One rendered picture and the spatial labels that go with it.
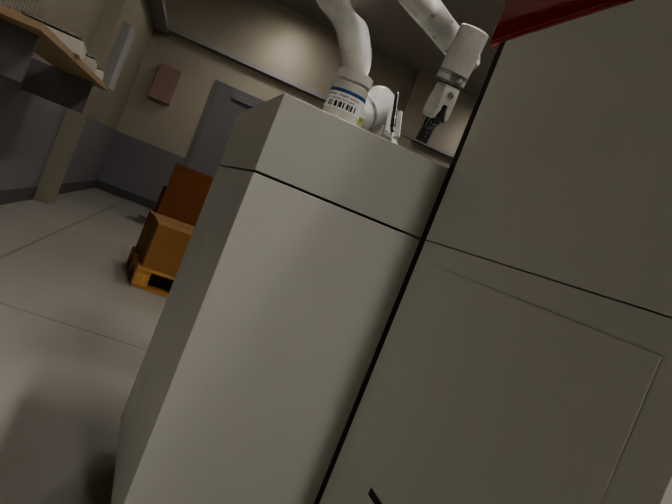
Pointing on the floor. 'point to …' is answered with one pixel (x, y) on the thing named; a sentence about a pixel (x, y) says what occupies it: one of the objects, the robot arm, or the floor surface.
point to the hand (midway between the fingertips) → (423, 135)
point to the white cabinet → (258, 348)
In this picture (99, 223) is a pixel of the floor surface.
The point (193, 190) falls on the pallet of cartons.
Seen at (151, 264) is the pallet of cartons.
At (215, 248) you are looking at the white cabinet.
